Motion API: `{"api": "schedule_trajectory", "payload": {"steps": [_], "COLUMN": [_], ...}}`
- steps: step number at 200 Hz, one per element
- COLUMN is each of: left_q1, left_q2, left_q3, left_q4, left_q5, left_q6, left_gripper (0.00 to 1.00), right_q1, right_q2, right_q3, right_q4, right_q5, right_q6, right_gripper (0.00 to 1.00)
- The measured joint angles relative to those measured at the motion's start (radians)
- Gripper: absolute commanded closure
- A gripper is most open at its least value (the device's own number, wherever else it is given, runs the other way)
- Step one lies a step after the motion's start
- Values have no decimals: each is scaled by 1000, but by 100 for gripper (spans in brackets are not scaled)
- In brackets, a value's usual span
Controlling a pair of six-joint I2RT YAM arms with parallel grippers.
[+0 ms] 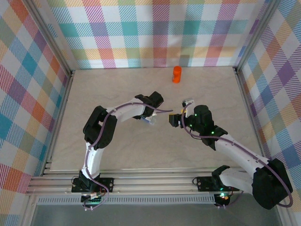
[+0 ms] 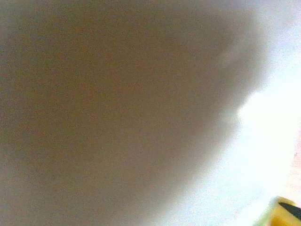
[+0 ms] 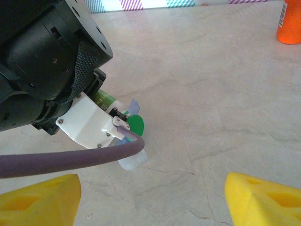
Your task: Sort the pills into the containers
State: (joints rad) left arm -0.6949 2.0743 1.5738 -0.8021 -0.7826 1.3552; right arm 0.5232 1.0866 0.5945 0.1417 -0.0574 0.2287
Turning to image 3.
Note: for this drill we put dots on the blue weekly pill organizer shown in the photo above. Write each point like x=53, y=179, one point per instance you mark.
x=134, y=162

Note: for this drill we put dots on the white bottle with green cap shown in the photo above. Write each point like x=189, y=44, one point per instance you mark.
x=135, y=124

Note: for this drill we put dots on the small white crumb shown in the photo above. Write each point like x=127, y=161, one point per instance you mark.
x=89, y=216

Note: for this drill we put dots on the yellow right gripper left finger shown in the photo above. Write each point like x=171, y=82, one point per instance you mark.
x=35, y=202

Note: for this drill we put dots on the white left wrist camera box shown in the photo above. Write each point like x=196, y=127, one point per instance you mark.
x=84, y=122

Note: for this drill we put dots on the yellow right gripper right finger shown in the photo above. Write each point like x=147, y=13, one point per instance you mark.
x=265, y=202

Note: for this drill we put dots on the orange pill bottle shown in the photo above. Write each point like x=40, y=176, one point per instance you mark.
x=289, y=26

